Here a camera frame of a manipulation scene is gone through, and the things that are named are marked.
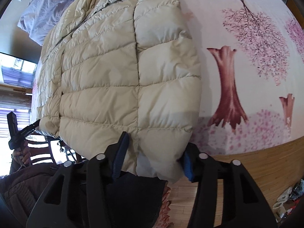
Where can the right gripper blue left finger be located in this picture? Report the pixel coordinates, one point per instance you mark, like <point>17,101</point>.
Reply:
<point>115,153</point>

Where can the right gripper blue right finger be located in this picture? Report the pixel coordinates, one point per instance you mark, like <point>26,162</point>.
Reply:
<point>189,162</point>

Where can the cream quilted puffer jacket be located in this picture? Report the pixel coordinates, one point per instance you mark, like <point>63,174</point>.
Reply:
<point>114,66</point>

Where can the dark brown clothing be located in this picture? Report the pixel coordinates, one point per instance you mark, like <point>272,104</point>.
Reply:
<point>45,195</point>

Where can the person's left hand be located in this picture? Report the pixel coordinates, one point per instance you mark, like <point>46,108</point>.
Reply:
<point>22,157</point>

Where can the dark wooden chair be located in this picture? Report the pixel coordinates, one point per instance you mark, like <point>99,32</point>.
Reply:
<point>42,152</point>

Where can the clutter pile on floor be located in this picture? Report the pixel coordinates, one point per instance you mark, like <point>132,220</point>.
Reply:
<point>288,201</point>

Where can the left lavender pillow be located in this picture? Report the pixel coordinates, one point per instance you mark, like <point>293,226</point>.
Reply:
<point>41,16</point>

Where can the pink floral bed sheet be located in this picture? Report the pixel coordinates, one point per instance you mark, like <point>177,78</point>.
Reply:
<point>205,24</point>

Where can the wall mounted television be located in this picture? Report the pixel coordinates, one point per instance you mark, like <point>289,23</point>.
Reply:
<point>17,72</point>

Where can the wooden bed frame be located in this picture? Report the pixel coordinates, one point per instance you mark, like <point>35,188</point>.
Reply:
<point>249,161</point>

